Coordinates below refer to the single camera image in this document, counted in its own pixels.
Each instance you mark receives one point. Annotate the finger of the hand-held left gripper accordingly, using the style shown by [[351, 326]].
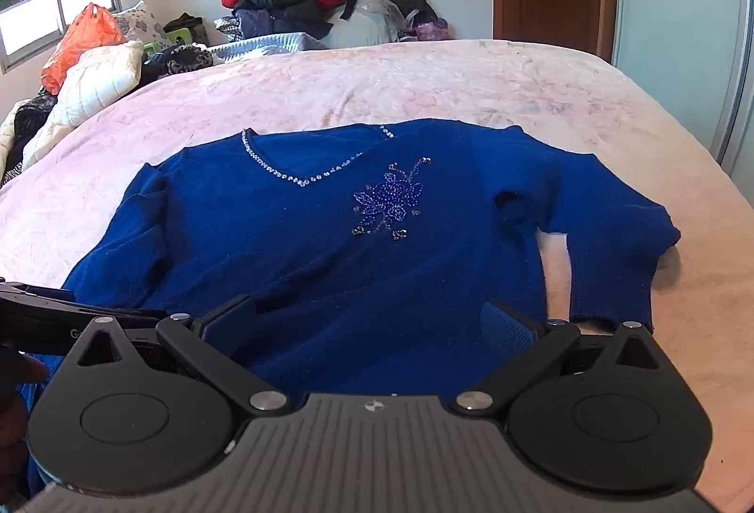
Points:
[[132, 315]]

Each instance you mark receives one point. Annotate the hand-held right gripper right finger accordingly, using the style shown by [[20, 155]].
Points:
[[508, 327]]

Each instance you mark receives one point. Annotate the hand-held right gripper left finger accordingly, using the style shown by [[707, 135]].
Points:
[[231, 325]]

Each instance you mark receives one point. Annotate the blue beaded sweater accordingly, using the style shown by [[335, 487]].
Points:
[[330, 265]]

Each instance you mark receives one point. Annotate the person's left hand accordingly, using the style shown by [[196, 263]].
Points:
[[20, 371]]

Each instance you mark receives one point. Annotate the black and white quilt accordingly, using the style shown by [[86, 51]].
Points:
[[23, 124]]

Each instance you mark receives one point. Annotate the white pillow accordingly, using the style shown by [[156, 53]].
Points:
[[88, 88]]

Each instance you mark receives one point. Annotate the dark patterned clothing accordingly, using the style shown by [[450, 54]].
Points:
[[177, 62]]

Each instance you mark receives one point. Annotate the bed with pink blanket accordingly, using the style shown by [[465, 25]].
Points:
[[412, 83]]

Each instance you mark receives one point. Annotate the orange plastic bag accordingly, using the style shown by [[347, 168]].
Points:
[[82, 41]]

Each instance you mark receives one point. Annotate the light blue quilted blanket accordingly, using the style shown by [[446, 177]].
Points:
[[265, 47]]

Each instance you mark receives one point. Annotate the green and black item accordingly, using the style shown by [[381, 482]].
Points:
[[185, 32]]

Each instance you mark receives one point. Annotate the floral pillow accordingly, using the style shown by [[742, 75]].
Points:
[[141, 27]]

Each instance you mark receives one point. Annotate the window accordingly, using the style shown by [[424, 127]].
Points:
[[41, 21]]

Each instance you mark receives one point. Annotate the purple bag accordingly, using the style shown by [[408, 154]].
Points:
[[431, 29]]

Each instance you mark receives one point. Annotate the clear plastic bag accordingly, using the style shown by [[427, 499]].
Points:
[[368, 21]]

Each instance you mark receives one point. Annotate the pale blue wardrobe door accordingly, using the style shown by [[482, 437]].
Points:
[[677, 18]]

